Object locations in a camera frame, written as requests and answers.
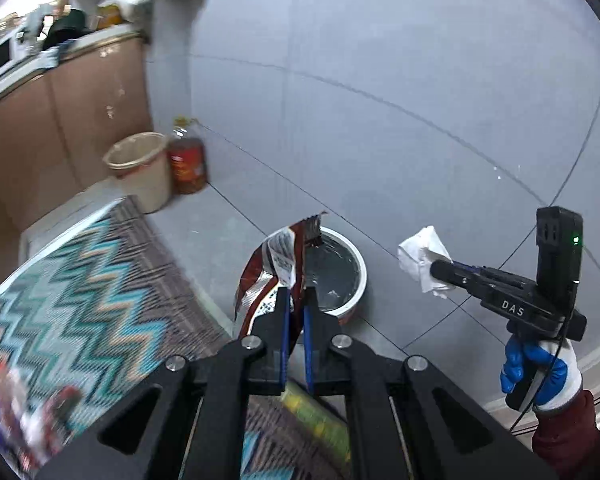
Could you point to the person's right forearm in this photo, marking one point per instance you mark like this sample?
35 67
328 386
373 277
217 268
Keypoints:
565 435

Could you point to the brown red snack wrapper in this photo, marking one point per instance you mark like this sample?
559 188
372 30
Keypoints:
265 280

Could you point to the blue grey cloth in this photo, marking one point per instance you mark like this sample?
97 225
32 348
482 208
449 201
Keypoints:
55 55

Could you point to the red and white wrapper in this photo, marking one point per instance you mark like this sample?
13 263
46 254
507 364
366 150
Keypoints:
55 405

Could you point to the cooking oil bottle red label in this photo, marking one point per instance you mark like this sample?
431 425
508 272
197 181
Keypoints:
187 165

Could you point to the white round trash bin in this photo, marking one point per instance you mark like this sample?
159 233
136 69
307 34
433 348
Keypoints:
335 275

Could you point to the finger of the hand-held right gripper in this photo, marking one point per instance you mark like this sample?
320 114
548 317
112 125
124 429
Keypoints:
450 272

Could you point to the yellow jar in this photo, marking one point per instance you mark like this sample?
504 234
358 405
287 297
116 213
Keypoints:
109 15

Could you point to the brown kitchen base cabinet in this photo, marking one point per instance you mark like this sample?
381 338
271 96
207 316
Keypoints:
55 135

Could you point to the person's right hand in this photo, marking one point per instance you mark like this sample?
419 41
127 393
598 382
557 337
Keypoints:
562 375

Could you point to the beige plastic bucket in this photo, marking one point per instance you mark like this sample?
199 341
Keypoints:
145 180

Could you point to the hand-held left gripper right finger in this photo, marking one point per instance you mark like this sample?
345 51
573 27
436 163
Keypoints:
308 355

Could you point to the white tissue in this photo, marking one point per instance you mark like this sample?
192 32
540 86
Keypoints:
420 255

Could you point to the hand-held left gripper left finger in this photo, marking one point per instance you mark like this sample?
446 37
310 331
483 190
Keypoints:
282 340

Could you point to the yellow green packet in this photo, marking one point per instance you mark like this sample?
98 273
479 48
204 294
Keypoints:
315 415

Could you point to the zigzag patterned mat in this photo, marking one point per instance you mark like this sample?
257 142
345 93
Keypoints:
80 300

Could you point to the white plastic bag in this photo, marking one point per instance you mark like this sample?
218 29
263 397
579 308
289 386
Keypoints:
132 7

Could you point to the black pot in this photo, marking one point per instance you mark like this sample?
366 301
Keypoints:
70 27

